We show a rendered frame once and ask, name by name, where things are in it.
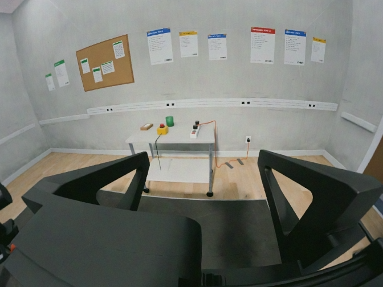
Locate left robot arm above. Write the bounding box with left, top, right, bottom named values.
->
left=0, top=183, right=13, bottom=264

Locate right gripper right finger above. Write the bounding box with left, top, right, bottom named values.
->
left=257, top=149, right=383, bottom=263

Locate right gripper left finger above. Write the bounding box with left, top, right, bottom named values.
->
left=33, top=151, right=150, bottom=211

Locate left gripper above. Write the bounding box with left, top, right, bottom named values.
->
left=0, top=218, right=19, bottom=253

